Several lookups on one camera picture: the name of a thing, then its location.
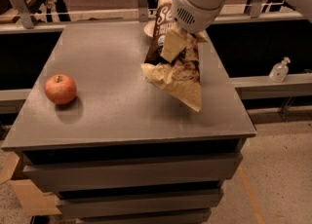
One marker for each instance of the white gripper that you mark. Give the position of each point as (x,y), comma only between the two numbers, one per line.
(195,15)

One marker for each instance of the cardboard box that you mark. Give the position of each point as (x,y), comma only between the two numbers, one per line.
(32,200)

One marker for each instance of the grey drawer cabinet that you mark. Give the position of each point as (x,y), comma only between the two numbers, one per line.
(125,152)

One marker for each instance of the metal railing bracket left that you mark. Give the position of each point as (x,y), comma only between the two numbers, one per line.
(24,14)

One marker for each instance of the brown chip bag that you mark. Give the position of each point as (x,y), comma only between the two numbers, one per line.
(181,77)

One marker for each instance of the red apple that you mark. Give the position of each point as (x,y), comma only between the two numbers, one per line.
(60,89)

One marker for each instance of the metal railing bracket middle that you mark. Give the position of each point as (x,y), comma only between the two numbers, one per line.
(142,10)

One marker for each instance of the clear sanitizer bottle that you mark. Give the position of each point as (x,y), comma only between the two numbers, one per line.
(280,70)

